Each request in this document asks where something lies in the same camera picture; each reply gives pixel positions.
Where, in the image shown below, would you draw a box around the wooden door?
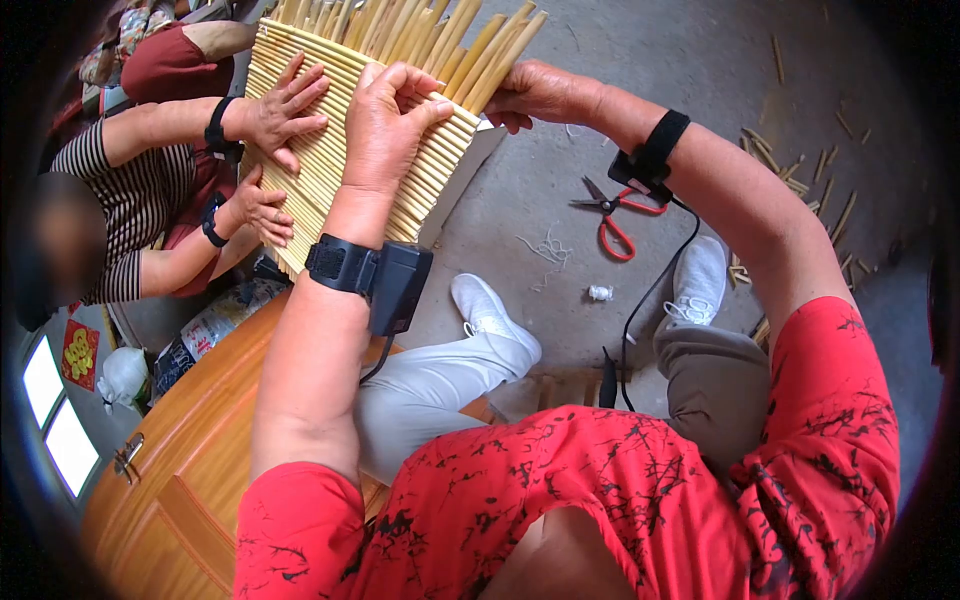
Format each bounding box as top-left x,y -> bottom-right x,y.
78,288 -> 498,600

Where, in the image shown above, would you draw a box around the red handled scissors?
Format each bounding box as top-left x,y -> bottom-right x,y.
568,175 -> 670,264

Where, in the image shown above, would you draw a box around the person's left thumb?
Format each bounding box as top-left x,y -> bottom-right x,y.
408,99 -> 456,144

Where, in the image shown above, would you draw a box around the black wrist band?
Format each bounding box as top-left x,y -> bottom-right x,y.
304,233 -> 435,337
607,109 -> 693,207

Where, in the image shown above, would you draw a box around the white plastic bag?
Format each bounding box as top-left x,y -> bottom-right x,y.
96,346 -> 150,416

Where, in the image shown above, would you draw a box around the person's left fingers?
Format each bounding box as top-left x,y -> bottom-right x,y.
358,61 -> 447,102

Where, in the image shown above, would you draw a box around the person's left hand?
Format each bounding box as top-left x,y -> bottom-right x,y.
321,61 -> 456,249

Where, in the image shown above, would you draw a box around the printed sack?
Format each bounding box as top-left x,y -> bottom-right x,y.
153,277 -> 291,400

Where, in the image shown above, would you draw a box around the person's right hand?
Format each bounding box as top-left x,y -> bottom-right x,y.
483,60 -> 612,137

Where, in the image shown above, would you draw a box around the scattered straw scraps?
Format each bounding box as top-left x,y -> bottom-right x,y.
723,33 -> 880,348

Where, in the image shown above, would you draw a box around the person's body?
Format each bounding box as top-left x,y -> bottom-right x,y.
232,296 -> 901,600

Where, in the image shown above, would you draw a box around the red paper decoration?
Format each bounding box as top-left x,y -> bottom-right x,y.
60,318 -> 102,393

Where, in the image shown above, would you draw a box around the white board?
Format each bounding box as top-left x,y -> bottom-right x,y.
417,120 -> 509,250

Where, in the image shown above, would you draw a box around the person's right fingers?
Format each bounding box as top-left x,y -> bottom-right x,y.
484,105 -> 537,137

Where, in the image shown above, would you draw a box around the low wooden stool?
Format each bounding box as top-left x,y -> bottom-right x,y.
486,367 -> 636,426

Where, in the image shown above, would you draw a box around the woven straw mat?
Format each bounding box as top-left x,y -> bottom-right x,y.
238,18 -> 483,283

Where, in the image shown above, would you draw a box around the person's legs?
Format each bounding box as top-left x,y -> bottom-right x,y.
352,235 -> 774,489

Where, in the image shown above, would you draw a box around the window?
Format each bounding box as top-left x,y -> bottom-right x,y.
21,333 -> 102,501

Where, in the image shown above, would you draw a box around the loose white string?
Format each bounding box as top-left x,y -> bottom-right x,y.
515,223 -> 576,294

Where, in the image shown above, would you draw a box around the bundle of loose straw stalks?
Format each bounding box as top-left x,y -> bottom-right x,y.
262,0 -> 550,115

